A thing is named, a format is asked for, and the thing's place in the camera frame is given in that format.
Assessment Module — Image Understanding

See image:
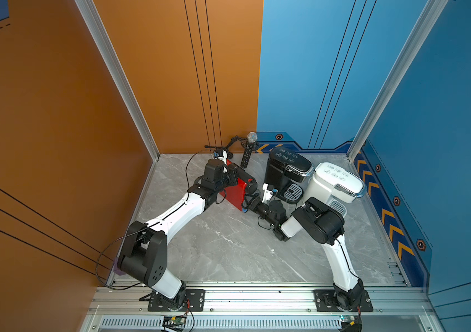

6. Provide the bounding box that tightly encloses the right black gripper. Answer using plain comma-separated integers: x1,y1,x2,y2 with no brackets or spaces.
242,194,278,229

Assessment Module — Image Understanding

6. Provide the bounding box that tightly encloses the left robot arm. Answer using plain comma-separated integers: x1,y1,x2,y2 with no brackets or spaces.
117,159,250,309

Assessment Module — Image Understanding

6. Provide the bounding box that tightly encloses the aluminium mounting rail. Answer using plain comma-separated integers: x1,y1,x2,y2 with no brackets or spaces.
81,283,444,331

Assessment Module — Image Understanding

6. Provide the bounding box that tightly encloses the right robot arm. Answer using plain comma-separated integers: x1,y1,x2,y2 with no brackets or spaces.
242,196,365,311

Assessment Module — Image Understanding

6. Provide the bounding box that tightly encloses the green circuit board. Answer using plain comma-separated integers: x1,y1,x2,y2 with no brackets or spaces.
339,316,363,332
162,315,187,332

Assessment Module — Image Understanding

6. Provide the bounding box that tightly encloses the red coffee machine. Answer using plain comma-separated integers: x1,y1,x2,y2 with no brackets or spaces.
220,160,257,212

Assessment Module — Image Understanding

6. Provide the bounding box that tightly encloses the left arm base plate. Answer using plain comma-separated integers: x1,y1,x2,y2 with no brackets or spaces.
148,289,206,313

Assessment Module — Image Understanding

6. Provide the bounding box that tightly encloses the white coffee machine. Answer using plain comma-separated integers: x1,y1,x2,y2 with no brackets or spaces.
302,162,368,217

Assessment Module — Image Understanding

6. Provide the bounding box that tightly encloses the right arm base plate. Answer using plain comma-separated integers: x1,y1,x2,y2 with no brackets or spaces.
313,289,374,313

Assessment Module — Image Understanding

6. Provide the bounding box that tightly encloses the black coffee machine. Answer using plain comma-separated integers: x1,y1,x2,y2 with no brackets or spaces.
265,146,314,204

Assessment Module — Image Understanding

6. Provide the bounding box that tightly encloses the right green circuit board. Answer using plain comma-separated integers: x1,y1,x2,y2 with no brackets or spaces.
339,316,363,332

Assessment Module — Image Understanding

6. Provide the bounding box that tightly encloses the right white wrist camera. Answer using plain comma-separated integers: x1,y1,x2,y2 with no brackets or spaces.
262,183,278,205

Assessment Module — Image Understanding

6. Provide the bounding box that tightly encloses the microphone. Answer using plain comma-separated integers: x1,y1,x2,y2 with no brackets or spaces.
205,131,258,169

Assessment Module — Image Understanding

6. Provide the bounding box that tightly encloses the left green circuit board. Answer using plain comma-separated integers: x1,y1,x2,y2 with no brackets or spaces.
162,315,187,332

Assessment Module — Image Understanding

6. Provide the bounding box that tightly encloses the purple cube toy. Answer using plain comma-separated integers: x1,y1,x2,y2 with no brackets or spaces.
112,261,125,276

